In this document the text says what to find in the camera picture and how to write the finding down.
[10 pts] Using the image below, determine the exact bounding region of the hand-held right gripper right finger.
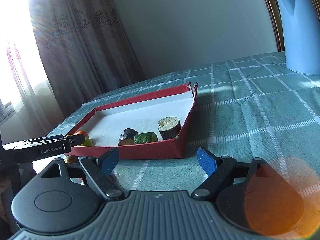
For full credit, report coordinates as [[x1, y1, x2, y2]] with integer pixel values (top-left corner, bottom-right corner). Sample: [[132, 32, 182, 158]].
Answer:
[[191, 147, 285, 202]]

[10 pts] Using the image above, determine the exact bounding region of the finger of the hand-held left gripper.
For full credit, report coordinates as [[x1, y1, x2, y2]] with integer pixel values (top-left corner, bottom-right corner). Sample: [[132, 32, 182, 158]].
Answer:
[[2, 134, 66, 151], [66, 134, 86, 146]]

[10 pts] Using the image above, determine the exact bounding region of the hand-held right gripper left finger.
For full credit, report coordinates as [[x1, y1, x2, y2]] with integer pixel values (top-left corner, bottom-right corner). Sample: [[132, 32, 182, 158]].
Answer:
[[40, 147, 125, 202]]

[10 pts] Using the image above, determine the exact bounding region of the silvery dark eggplant piece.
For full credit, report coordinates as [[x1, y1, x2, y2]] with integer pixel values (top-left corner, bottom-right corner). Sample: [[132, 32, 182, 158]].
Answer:
[[118, 128, 139, 146]]

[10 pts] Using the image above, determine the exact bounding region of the green cucumber piece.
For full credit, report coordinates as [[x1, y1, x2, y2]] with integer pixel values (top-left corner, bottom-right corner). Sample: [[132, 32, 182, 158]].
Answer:
[[134, 132, 159, 145]]

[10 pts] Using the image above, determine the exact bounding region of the dark eggplant piece rough top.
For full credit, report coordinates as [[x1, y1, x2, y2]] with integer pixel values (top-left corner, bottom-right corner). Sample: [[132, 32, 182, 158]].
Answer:
[[157, 116, 182, 141]]

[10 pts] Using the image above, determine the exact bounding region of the red cardboard box tray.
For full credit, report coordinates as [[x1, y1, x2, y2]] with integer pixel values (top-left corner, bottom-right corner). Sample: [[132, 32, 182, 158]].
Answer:
[[64, 81, 199, 160]]

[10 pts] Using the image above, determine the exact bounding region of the teal checked tablecloth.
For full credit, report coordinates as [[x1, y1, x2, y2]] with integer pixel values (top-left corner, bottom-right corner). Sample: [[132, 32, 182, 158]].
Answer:
[[50, 51, 320, 240]]

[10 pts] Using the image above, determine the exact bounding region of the white sheer curtain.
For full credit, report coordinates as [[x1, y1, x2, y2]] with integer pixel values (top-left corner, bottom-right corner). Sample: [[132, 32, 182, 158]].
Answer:
[[0, 0, 49, 142]]

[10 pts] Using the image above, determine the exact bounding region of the brown patterned curtain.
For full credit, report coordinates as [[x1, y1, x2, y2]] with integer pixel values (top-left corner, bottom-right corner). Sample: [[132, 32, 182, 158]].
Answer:
[[27, 0, 145, 118]]

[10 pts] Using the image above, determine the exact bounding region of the blue kettle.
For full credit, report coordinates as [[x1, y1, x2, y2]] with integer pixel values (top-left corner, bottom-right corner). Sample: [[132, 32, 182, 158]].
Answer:
[[276, 0, 320, 76]]

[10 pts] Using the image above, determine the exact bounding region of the window frame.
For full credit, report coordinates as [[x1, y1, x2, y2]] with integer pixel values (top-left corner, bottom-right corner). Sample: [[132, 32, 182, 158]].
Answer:
[[0, 97, 18, 128]]

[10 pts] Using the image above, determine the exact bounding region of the damask panel with wooden frame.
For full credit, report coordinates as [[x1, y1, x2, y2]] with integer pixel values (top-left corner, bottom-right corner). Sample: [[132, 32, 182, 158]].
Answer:
[[257, 0, 320, 53]]

